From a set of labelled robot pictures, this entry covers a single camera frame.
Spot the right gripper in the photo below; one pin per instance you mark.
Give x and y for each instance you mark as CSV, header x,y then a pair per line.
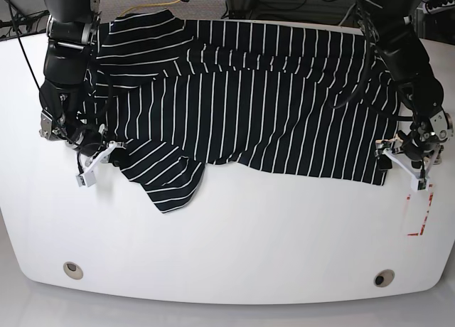
x,y
87,138

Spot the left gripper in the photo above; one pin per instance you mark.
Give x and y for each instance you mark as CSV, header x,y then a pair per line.
x,y
409,151

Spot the black white striped T-shirt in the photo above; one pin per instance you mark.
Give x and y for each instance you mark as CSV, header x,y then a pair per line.
x,y
278,99

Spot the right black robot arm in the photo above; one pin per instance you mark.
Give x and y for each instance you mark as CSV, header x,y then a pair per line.
x,y
71,29

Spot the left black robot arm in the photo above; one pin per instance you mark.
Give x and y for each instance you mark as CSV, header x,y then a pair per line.
x,y
388,25

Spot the red tape rectangle marking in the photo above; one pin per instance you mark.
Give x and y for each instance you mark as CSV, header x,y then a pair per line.
x,y
416,212

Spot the white power strip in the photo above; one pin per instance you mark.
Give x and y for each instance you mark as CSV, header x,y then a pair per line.
x,y
437,6

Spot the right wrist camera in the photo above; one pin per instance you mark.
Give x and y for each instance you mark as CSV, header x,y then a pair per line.
x,y
86,179

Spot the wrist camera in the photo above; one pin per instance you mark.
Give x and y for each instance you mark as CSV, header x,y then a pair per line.
x,y
420,184
86,179

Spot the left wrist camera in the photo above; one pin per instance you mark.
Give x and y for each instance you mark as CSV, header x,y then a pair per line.
x,y
420,184

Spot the left table cable grommet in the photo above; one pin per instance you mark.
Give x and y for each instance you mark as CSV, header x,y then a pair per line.
x,y
73,270

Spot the table cable grommet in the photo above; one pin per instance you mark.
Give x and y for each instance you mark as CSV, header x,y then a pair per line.
x,y
384,278
73,270

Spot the right table cable grommet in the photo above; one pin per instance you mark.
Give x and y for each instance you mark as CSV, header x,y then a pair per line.
x,y
384,278

